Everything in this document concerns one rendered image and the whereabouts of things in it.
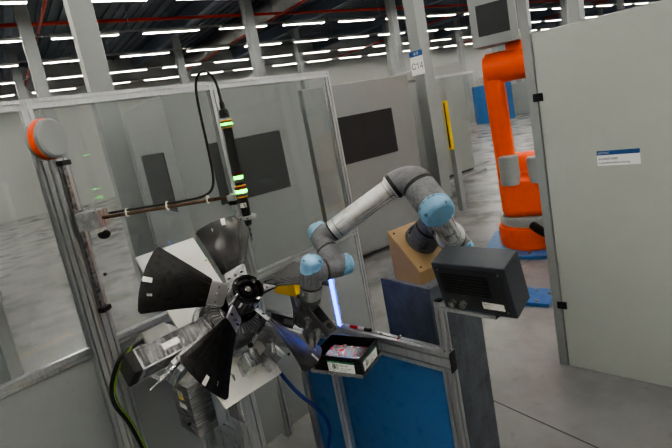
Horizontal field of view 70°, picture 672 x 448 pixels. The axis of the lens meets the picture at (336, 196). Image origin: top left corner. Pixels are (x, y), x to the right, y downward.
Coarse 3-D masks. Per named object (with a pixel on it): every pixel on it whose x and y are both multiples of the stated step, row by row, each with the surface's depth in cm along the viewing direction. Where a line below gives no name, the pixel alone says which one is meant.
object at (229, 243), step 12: (204, 228) 192; (216, 228) 192; (228, 228) 191; (240, 228) 191; (204, 240) 190; (216, 240) 189; (228, 240) 188; (240, 240) 187; (216, 252) 187; (228, 252) 185; (240, 252) 184; (216, 264) 185; (228, 264) 183; (240, 264) 182
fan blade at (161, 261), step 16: (160, 256) 166; (144, 272) 163; (160, 272) 165; (176, 272) 167; (192, 272) 169; (144, 288) 162; (160, 288) 164; (176, 288) 166; (192, 288) 168; (208, 288) 171; (144, 304) 162; (160, 304) 164; (176, 304) 167; (192, 304) 169
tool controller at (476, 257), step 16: (448, 256) 161; (464, 256) 158; (480, 256) 154; (496, 256) 151; (512, 256) 148; (448, 272) 158; (464, 272) 154; (480, 272) 150; (496, 272) 146; (512, 272) 148; (448, 288) 162; (464, 288) 157; (480, 288) 153; (496, 288) 149; (512, 288) 147; (448, 304) 163; (464, 304) 159; (480, 304) 156; (496, 304) 152; (512, 304) 148
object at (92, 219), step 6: (90, 210) 188; (96, 210) 184; (102, 210) 187; (78, 216) 185; (84, 216) 184; (90, 216) 184; (96, 216) 184; (78, 222) 185; (84, 222) 185; (90, 222) 184; (96, 222) 184; (102, 222) 186; (108, 222) 190; (78, 228) 187; (84, 228) 185; (90, 228) 185; (96, 228) 185
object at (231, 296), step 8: (240, 280) 174; (248, 280) 175; (256, 280) 176; (232, 288) 169; (240, 288) 171; (256, 288) 174; (232, 296) 169; (240, 296) 169; (248, 296) 170; (256, 296) 172; (224, 304) 176; (232, 304) 171; (248, 304) 168; (256, 304) 172; (224, 312) 174; (240, 312) 172; (248, 312) 173; (248, 320) 176
